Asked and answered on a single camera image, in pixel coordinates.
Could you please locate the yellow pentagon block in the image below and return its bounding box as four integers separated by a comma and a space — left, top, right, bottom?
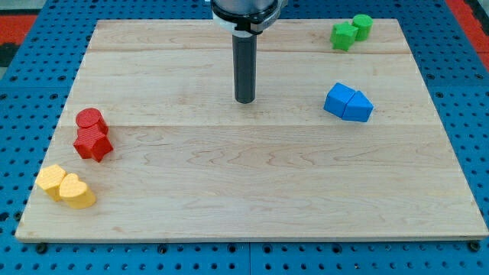
35, 164, 67, 202

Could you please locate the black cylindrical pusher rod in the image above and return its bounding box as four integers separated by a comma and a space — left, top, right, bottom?
232, 36, 257, 104

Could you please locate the blue triangular block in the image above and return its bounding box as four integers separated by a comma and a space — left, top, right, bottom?
342, 91, 374, 122

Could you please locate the yellow heart block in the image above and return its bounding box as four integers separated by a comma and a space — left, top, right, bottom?
59, 173, 96, 209

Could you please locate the wooden board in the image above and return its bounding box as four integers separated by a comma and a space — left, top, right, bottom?
16, 19, 488, 243

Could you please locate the green cylinder block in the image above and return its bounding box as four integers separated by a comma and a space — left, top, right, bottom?
352, 14, 374, 41

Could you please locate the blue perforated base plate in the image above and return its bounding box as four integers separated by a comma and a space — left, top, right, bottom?
1, 0, 488, 274

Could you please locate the red cylinder block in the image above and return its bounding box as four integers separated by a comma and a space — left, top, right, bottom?
76, 108, 108, 134

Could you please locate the green star block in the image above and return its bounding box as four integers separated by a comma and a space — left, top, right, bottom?
330, 21, 358, 51

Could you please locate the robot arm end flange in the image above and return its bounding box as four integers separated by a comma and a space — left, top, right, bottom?
210, 0, 288, 38

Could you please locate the blue cube block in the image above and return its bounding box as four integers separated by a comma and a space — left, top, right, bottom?
323, 82, 356, 118

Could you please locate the red star block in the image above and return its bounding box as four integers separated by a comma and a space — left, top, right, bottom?
73, 126, 113, 162

